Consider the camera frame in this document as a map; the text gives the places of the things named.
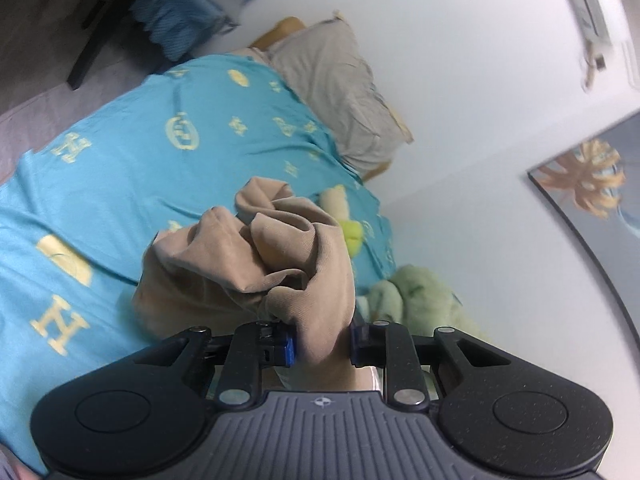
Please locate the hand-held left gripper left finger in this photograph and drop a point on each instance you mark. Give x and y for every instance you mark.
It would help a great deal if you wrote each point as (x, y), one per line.
(287, 350)

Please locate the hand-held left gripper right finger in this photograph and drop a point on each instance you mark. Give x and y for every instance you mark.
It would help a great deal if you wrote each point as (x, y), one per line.
(356, 349)

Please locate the tan garment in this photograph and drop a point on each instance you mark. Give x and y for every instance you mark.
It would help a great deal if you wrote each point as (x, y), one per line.
(300, 240)

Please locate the light green fleecy cloth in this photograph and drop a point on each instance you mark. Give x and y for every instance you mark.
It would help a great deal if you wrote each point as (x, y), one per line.
(425, 300)

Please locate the yellow-green plush toy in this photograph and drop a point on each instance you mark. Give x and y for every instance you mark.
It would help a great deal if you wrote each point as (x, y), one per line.
(345, 220)

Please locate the teal blanket with yellow print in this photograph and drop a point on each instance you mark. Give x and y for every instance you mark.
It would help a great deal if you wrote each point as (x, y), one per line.
(150, 160)

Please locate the grey pillow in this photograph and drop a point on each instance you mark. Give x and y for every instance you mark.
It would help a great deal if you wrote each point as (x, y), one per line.
(335, 80)

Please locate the blue knit cloth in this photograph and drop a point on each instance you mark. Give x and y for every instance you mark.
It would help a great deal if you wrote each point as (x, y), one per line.
(175, 15)

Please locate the black chair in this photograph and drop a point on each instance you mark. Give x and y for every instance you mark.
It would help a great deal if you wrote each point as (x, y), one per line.
(95, 25)

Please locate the white air conditioner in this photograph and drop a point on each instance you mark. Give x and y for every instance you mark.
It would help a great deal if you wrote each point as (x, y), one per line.
(595, 15)

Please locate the leaf print wall picture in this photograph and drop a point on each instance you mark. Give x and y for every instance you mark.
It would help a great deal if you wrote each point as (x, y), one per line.
(590, 190)

